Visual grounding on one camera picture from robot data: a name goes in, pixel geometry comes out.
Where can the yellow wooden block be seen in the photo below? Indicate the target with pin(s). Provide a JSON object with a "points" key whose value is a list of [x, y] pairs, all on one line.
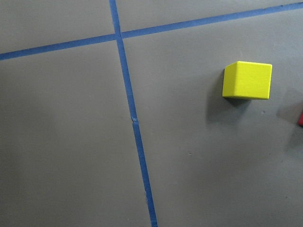
{"points": [[247, 80]]}

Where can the red wooden block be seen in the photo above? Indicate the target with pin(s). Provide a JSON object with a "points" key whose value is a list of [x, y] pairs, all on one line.
{"points": [[300, 120]]}

